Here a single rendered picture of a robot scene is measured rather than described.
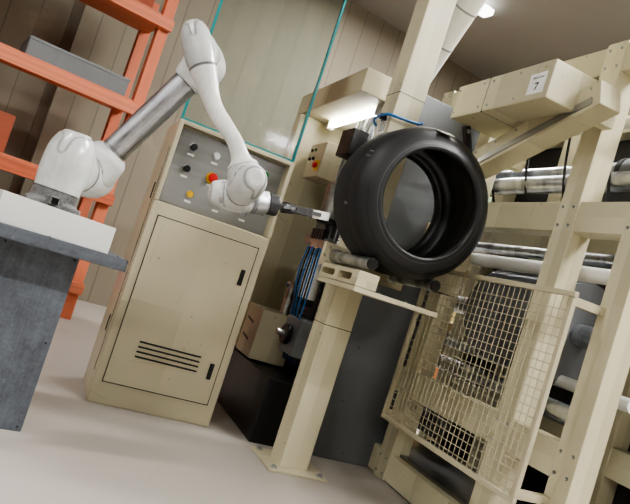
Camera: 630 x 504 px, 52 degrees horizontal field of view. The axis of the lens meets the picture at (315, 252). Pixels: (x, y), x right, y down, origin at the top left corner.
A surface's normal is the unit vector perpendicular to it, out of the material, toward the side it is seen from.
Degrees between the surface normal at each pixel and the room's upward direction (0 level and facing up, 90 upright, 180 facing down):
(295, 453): 90
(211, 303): 90
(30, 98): 90
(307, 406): 90
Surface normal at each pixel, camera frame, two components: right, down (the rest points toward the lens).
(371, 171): -0.38, -0.25
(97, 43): 0.48, 0.11
